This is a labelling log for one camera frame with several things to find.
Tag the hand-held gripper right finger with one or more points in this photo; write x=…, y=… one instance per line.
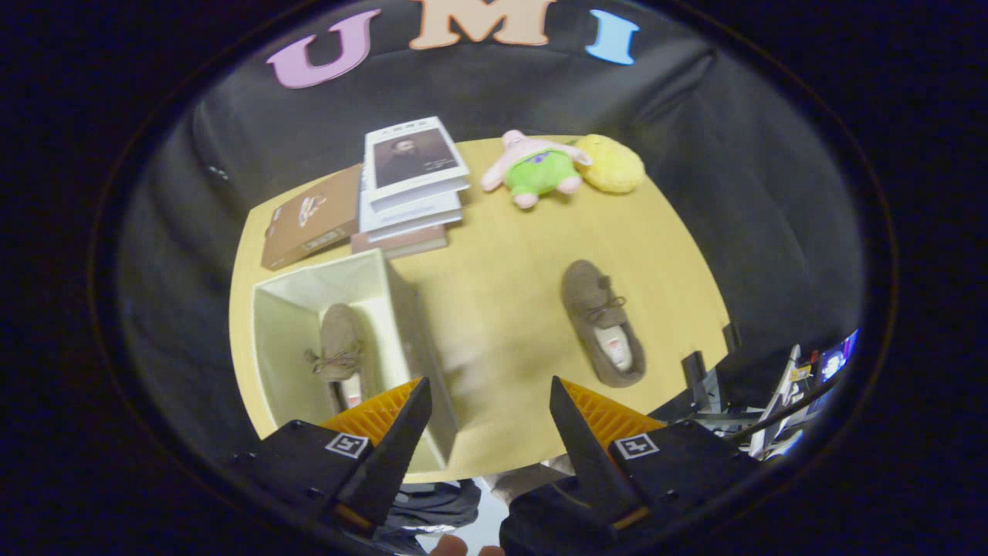
x=590, y=455

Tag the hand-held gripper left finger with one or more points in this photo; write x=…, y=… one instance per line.
x=390, y=455

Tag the brown suede shoe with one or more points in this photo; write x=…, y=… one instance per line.
x=337, y=332
x=587, y=289

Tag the grey fabric storage box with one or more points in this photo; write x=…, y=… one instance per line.
x=289, y=347

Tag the person's dark clothing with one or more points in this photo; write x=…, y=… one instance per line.
x=540, y=525

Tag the plain white book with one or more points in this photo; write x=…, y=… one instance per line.
x=409, y=220

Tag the brown cover book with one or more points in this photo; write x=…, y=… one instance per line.
x=309, y=224

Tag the lit blue screen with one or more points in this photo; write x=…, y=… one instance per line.
x=837, y=359

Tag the pink and green plush toy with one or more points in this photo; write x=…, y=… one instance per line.
x=540, y=174

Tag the yellow plush toy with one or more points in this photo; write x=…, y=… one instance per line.
x=614, y=162

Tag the white portrait cover book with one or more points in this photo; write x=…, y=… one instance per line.
x=413, y=158

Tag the black backdrop cloth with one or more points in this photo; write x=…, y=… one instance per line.
x=772, y=193

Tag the black table bracket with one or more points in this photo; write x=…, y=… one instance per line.
x=695, y=378
x=731, y=337

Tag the white frame stand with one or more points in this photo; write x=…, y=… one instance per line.
x=779, y=401

